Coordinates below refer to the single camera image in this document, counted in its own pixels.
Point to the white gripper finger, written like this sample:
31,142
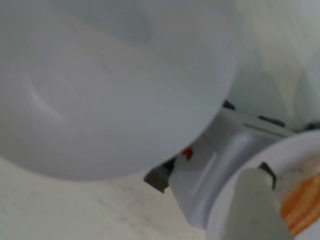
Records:
255,212

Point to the orange striped toy sushi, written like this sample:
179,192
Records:
302,200

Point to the white toy train wagon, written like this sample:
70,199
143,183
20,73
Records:
212,155

